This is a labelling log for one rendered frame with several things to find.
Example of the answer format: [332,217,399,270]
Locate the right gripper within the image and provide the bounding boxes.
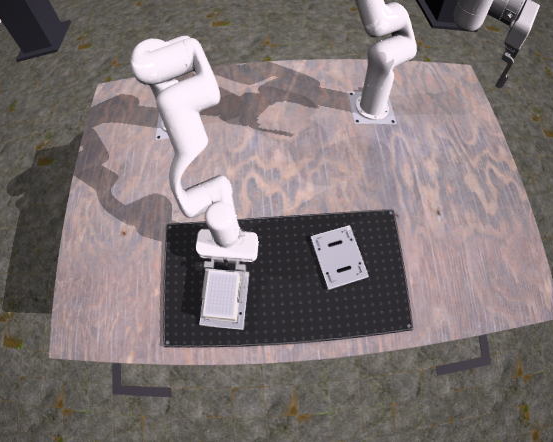
[196,229,258,303]

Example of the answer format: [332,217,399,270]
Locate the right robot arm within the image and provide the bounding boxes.
[130,36,246,248]

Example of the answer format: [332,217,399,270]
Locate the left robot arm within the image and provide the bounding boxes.
[355,0,523,120]

